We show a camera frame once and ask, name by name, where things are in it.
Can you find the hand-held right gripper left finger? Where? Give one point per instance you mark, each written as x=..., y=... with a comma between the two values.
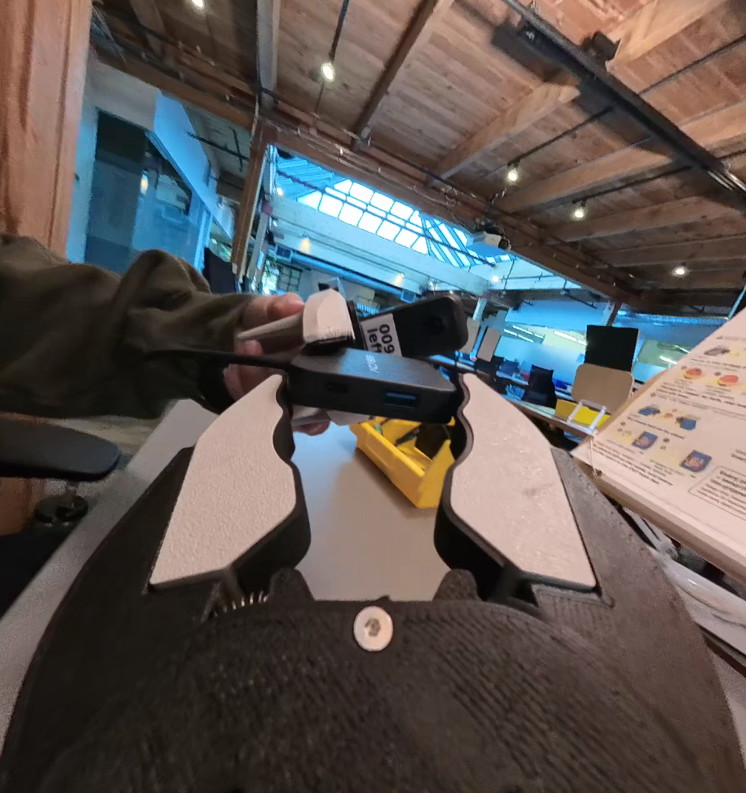
x=224, y=489

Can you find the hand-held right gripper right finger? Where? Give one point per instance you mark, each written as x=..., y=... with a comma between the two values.
x=515, y=495

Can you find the person's left forearm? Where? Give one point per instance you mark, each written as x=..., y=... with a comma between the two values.
x=100, y=328

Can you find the grey desk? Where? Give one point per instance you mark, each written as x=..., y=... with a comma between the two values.
x=360, y=526

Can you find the person's left hand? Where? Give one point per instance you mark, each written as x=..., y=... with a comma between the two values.
x=274, y=306

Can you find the yellow plastic bin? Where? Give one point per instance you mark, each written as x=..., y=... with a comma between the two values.
x=404, y=464

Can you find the skylight window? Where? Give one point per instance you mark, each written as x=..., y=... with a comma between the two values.
x=379, y=214

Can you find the tan board on clear stand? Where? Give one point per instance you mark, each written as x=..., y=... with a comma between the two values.
x=602, y=387

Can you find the black monitor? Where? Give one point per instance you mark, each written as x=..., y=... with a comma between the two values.
x=611, y=347

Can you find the instruction sheet board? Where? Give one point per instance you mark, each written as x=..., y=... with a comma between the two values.
x=689, y=446

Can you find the black chair armrest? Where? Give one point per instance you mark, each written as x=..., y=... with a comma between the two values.
x=44, y=449

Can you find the wooden pillar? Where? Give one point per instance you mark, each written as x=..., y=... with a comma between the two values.
x=26, y=111

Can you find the black ceiling rail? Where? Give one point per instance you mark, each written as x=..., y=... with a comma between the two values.
x=627, y=87

